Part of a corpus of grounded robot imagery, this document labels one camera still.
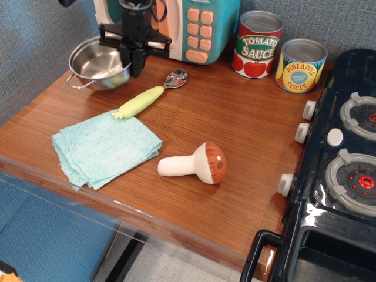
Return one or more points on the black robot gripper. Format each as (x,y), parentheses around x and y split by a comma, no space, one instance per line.
(134,37)

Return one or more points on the small stainless steel pot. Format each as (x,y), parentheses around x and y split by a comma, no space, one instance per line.
(97,67)

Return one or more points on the teal toy microwave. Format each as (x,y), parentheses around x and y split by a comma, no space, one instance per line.
(200,30)

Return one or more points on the light teal folded cloth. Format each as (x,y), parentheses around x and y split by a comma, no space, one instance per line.
(98,150)

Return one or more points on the tomato sauce can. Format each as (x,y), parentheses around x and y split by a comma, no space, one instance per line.
(258,37)

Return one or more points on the plush brown white mushroom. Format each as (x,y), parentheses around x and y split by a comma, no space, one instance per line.
(208,163)

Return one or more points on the pineapple slices can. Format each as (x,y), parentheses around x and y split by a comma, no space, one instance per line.
(300,65)

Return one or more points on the black toy stove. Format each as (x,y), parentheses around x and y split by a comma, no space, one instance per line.
(329,220)

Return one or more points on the green handled metal spoon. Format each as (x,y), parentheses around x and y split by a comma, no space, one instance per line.
(143,100)

